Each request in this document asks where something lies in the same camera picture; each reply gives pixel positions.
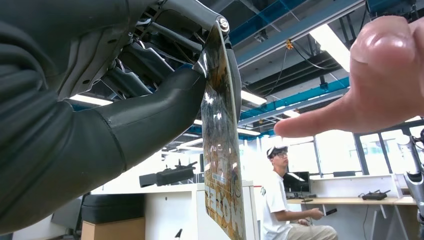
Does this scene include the autumn print room key card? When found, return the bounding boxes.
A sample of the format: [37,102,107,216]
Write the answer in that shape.
[193,24,248,240]

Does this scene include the background person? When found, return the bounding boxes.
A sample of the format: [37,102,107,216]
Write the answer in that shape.
[259,145,339,240]

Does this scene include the ceiling light panel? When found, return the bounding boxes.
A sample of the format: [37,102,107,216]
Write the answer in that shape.
[68,94,114,107]
[241,90,268,106]
[309,23,352,72]

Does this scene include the black padded case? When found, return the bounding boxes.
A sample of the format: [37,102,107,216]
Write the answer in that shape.
[81,193,146,224]

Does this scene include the white cabinet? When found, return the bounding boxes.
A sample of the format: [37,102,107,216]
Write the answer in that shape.
[91,180,259,240]

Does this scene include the brown cardboard box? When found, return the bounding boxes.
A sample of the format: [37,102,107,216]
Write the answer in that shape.
[81,216,146,240]

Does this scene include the grey metal background stand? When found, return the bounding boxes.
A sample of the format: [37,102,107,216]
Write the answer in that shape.
[395,129,424,240]

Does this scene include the black router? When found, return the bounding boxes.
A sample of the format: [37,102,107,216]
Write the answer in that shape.
[361,189,392,201]

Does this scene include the background office desk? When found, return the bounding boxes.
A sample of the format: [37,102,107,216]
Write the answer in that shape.
[286,173,418,240]

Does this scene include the black monitor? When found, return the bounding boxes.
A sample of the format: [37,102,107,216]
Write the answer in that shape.
[283,171,312,195]

